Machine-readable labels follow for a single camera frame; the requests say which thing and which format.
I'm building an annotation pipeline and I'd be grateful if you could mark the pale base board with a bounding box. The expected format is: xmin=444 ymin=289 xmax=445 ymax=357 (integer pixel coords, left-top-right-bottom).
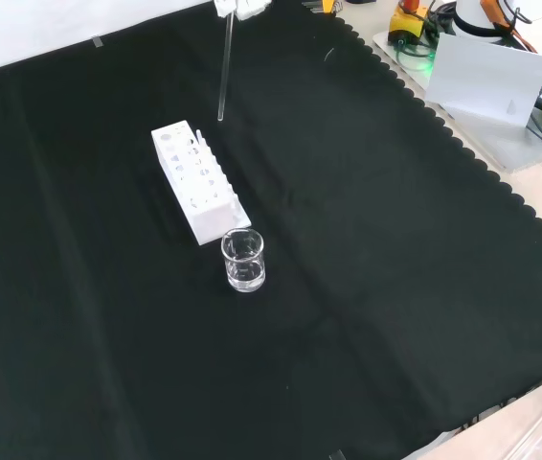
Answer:
xmin=371 ymin=18 xmax=542 ymax=172

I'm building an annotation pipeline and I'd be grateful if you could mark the white test tube rack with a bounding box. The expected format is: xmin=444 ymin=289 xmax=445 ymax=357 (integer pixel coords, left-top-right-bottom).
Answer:
xmin=150 ymin=119 xmax=253 ymax=247

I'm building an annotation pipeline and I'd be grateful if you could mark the clear glass rod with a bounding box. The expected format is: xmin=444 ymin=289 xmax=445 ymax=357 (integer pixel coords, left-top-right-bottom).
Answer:
xmin=216 ymin=8 xmax=237 ymax=123

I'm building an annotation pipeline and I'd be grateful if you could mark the hex key set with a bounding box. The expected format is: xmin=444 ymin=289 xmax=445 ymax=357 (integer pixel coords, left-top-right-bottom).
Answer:
xmin=301 ymin=0 xmax=345 ymax=15

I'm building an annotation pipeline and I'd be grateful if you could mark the clear plastic box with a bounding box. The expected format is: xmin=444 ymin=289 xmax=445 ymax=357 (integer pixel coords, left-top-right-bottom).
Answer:
xmin=485 ymin=362 xmax=542 ymax=460

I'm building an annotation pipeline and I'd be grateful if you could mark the black cloth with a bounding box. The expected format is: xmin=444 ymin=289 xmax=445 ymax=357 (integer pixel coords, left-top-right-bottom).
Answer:
xmin=0 ymin=0 xmax=542 ymax=460

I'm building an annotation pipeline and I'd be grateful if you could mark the orange cable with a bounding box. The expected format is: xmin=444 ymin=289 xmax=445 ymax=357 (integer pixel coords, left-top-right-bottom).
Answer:
xmin=480 ymin=0 xmax=538 ymax=55

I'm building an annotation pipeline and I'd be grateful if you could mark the white folded board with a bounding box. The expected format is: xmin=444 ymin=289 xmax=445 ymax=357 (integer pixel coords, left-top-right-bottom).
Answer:
xmin=424 ymin=32 xmax=542 ymax=128

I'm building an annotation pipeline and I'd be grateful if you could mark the yellow stop button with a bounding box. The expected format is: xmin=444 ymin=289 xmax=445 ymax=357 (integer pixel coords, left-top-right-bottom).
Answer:
xmin=387 ymin=0 xmax=433 ymax=47

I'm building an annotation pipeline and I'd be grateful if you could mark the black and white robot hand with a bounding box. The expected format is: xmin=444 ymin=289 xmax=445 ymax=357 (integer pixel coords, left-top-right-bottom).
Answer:
xmin=213 ymin=0 xmax=272 ymax=21

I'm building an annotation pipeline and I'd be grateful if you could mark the small clear glass beaker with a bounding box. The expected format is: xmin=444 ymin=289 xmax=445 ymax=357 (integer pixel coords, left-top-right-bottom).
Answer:
xmin=220 ymin=228 xmax=267 ymax=294

